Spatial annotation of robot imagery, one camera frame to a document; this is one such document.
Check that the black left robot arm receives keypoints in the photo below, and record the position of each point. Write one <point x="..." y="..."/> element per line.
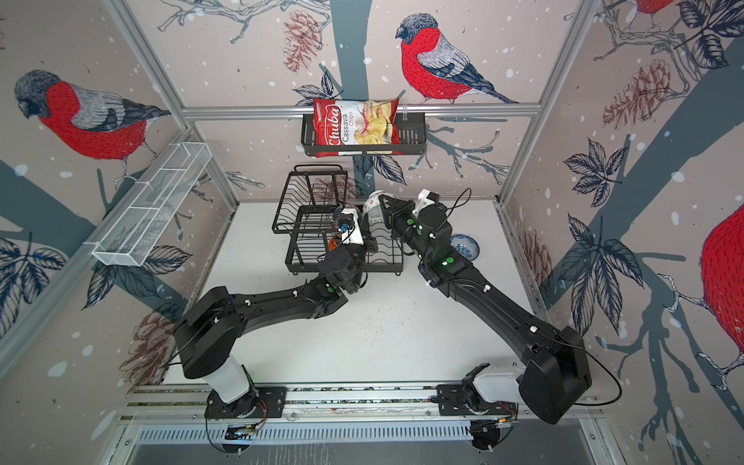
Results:
<point x="206" y="334"/>

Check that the orange plastic bowl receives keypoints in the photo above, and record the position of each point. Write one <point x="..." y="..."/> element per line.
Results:
<point x="335" y="241"/>

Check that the aluminium mounting rail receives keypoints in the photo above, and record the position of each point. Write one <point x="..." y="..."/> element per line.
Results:
<point x="303" y="403"/>

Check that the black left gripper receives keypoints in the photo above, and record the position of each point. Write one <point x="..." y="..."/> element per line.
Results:
<point x="364" y="247"/>

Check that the grey green patterned bowl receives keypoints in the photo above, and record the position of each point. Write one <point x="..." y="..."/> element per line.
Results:
<point x="372" y="211"/>

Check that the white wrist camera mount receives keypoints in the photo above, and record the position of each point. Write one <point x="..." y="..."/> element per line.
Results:
<point x="348" y="226"/>
<point x="425" y="199"/>

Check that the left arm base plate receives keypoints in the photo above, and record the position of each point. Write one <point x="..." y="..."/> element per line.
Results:
<point x="261" y="403"/>

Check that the white wire wall basket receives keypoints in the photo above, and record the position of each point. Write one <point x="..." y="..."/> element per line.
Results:
<point x="136" y="230"/>

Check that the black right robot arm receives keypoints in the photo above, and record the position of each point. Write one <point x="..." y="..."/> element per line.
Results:
<point x="556" y="373"/>

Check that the black wall shelf basket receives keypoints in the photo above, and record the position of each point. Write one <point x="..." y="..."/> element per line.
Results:
<point x="411" y="131"/>

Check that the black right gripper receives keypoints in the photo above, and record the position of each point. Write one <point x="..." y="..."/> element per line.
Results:
<point x="403" y="213"/>

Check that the black wire dish rack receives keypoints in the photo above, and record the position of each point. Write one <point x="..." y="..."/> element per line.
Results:
<point x="311" y="200"/>

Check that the blue floral ceramic bowl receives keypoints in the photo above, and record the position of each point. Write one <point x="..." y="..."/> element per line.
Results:
<point x="466" y="246"/>

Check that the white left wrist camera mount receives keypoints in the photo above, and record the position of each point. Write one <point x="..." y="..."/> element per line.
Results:
<point x="348" y="226"/>

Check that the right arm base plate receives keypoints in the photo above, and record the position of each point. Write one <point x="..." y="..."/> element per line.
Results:
<point x="455" y="400"/>

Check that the red cassava chips bag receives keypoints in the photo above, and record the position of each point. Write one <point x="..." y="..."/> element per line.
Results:
<point x="341" y="123"/>

